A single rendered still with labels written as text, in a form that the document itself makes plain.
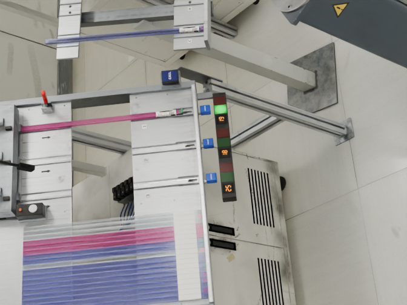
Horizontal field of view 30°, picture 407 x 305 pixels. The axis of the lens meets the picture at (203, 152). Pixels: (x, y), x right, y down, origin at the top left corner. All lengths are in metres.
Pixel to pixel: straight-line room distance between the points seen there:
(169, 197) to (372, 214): 0.79
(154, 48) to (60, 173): 1.41
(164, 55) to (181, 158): 1.44
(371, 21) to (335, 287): 0.97
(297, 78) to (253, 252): 0.68
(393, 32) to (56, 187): 1.07
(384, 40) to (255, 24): 1.14
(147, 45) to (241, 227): 1.18
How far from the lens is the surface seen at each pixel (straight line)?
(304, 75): 2.91
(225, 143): 2.22
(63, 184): 2.24
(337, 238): 2.73
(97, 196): 2.83
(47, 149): 2.30
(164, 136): 2.24
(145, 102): 2.30
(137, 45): 3.51
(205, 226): 2.10
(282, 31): 3.19
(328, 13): 2.12
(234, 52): 2.68
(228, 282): 2.54
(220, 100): 2.28
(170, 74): 2.28
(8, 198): 2.19
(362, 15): 2.19
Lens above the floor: 2.02
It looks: 37 degrees down
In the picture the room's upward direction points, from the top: 75 degrees counter-clockwise
